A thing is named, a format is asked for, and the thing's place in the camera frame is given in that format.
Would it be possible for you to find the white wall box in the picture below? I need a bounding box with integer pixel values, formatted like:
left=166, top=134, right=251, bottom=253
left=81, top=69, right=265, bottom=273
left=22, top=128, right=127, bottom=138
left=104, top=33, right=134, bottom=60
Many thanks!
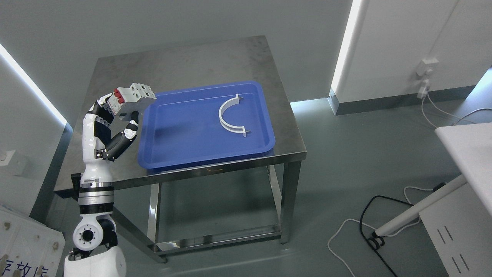
left=0, top=150, right=27, bottom=176

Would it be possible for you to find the white wall socket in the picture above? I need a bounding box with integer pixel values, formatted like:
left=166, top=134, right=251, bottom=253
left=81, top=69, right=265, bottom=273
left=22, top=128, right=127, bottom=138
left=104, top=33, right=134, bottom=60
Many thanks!
left=416, top=58, right=439, bottom=77

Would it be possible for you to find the blue plastic tray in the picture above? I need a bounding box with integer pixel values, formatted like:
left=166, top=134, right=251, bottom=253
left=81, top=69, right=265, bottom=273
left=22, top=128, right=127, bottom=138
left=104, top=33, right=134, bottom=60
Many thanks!
left=138, top=80, right=276, bottom=172

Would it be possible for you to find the white curved plastic bracket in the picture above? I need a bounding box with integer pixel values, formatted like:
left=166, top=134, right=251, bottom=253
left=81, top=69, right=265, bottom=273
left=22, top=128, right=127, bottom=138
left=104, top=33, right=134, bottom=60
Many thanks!
left=218, top=93, right=251, bottom=137

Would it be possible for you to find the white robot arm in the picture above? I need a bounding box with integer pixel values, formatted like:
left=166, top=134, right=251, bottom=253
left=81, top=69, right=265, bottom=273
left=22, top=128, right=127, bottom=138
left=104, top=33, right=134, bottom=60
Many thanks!
left=63, top=182, right=127, bottom=277

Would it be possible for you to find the grey red circuit breaker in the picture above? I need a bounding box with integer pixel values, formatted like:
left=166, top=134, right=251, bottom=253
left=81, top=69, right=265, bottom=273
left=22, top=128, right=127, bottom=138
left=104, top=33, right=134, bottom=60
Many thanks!
left=106, top=83, right=156, bottom=121

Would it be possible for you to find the stainless steel table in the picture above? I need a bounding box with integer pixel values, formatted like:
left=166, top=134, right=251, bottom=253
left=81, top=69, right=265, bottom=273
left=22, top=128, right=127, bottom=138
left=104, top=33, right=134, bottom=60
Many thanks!
left=54, top=36, right=307, bottom=263

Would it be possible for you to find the white power adapter plug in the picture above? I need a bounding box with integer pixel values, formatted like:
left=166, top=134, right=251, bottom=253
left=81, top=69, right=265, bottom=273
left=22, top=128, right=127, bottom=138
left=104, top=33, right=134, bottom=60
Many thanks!
left=417, top=78, right=430, bottom=99

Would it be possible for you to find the white cabinet with slots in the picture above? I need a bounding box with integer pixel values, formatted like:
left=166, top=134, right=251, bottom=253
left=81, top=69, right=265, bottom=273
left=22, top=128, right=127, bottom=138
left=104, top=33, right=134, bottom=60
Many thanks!
left=420, top=184, right=492, bottom=277

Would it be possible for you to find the white board with text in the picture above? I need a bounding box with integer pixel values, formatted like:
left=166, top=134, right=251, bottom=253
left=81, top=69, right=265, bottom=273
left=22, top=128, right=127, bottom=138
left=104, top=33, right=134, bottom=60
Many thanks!
left=0, top=205, right=65, bottom=277

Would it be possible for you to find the black cable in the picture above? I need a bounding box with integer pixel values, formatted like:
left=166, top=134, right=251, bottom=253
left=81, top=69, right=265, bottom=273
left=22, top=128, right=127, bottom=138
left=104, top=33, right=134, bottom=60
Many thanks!
left=359, top=181, right=448, bottom=277

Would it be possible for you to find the white table with leg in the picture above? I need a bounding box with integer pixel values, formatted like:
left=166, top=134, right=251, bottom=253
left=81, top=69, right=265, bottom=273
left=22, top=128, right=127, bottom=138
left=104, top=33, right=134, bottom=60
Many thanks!
left=375, top=122, right=492, bottom=237

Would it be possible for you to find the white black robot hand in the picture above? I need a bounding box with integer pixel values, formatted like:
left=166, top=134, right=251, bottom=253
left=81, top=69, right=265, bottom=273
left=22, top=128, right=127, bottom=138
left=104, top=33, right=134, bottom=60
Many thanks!
left=80, top=93, right=139, bottom=188

